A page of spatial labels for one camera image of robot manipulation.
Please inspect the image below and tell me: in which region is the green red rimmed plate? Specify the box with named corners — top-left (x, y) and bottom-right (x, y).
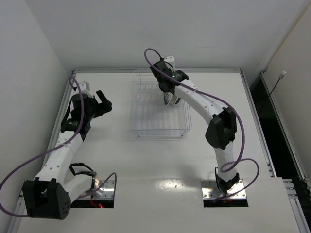
top-left (163, 92), bottom-right (170, 105)

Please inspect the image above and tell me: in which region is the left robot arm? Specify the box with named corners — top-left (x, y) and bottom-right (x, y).
top-left (22, 90), bottom-right (112, 220)

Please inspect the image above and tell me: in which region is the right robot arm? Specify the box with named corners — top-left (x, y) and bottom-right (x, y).
top-left (150, 59), bottom-right (240, 194)

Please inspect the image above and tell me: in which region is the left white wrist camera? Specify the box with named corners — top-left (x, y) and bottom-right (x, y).
top-left (79, 81), bottom-right (91, 95)

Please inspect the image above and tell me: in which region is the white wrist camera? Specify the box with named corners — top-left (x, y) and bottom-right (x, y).
top-left (164, 56), bottom-right (176, 71)
top-left (79, 81), bottom-right (91, 95)

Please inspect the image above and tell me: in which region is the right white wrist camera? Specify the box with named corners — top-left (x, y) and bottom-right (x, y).
top-left (164, 56), bottom-right (176, 71)

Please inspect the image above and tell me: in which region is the white wire dish rack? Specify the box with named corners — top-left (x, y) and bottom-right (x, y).
top-left (131, 70), bottom-right (192, 139)

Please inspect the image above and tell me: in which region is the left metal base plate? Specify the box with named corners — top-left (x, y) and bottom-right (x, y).
top-left (79, 179), bottom-right (116, 201)

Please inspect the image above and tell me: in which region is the metal base plate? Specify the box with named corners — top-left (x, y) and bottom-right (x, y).
top-left (79, 179), bottom-right (116, 201)
top-left (201, 180), bottom-right (247, 200)

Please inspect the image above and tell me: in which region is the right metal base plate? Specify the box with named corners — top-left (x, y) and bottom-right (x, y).
top-left (201, 180), bottom-right (247, 200)

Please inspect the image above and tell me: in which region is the black wall cable with plug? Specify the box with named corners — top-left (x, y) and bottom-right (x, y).
top-left (268, 70), bottom-right (287, 97)

